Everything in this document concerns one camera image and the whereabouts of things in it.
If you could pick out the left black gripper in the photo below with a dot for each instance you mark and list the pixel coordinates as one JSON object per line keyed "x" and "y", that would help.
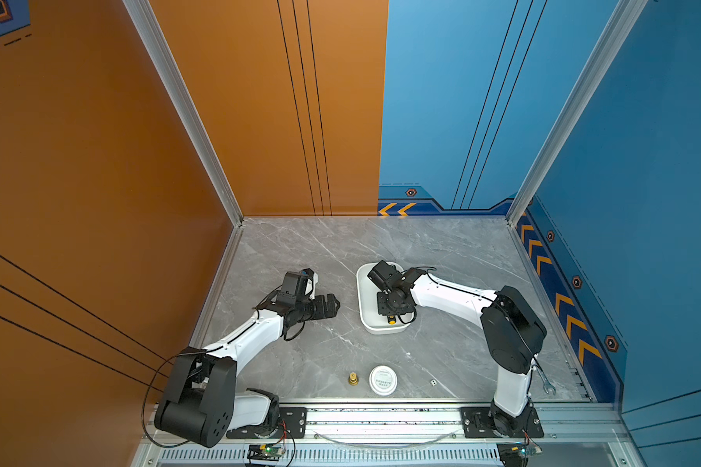
{"x": 320, "y": 311}

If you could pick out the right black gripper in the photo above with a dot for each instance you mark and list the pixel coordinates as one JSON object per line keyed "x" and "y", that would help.
{"x": 382, "y": 310}

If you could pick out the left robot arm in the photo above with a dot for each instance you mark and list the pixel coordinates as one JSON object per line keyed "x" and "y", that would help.
{"x": 201, "y": 403}

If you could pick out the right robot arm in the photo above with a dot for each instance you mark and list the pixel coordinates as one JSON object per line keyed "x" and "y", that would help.
{"x": 514, "y": 333}

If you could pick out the white rectangular plastic bin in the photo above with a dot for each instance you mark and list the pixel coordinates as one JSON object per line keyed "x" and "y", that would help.
{"x": 372, "y": 304}

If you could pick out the round white lid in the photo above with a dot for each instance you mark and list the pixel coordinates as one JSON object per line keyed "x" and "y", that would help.
{"x": 383, "y": 380}

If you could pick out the left green circuit board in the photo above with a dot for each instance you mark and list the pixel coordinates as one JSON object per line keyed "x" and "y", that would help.
{"x": 266, "y": 455}

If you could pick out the silver wrench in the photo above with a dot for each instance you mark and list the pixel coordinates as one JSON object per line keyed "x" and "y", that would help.
{"x": 548, "y": 387}

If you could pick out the right circuit board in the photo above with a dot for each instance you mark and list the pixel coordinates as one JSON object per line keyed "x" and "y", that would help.
{"x": 517, "y": 455}

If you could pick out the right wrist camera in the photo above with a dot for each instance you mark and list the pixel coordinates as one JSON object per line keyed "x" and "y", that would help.
{"x": 385, "y": 276}

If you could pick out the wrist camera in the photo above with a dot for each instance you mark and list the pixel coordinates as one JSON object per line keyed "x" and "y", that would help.
{"x": 298, "y": 286}
{"x": 385, "y": 276}

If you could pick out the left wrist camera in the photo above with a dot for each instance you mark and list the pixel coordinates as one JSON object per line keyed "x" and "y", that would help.
{"x": 298, "y": 286}

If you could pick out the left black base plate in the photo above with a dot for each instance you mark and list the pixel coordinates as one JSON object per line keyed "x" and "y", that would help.
{"x": 289, "y": 421}

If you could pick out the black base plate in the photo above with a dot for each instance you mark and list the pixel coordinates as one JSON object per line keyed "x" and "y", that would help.
{"x": 289, "y": 421}
{"x": 492, "y": 422}

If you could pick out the aluminium front rail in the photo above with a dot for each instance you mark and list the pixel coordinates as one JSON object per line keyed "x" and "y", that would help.
{"x": 414, "y": 433}

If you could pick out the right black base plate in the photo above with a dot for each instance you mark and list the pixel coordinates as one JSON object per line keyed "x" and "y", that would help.
{"x": 492, "y": 422}

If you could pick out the left aluminium corner post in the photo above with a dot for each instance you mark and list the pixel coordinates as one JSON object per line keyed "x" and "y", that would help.
{"x": 153, "y": 38}

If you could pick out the aluminium corner post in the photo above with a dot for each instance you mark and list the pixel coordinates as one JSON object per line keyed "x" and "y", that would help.
{"x": 153, "y": 38}
{"x": 620, "y": 23}

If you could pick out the right aluminium corner post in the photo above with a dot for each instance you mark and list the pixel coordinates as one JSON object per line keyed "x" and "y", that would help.
{"x": 620, "y": 23}

